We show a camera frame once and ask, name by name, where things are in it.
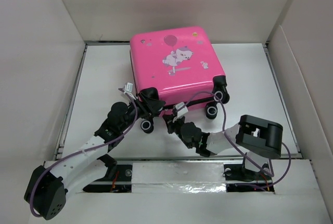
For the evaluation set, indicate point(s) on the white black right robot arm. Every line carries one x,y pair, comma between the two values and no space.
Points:
257,140

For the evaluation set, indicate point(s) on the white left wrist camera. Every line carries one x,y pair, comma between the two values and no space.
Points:
127,90

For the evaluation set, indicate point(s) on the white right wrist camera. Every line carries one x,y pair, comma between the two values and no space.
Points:
179,111

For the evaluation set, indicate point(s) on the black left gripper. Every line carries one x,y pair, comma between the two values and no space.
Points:
148,107

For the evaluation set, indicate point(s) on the white side board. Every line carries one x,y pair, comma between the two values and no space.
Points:
301,110

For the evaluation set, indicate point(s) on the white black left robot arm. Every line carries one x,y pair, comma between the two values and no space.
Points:
48,186

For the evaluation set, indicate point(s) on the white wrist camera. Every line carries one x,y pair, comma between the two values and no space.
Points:
127,90
179,111

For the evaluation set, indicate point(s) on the pink kids suitcase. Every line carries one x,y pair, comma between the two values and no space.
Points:
179,65

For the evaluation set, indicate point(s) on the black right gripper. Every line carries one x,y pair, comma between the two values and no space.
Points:
170,124

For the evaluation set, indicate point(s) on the metal base rail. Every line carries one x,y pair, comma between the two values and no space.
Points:
238,179

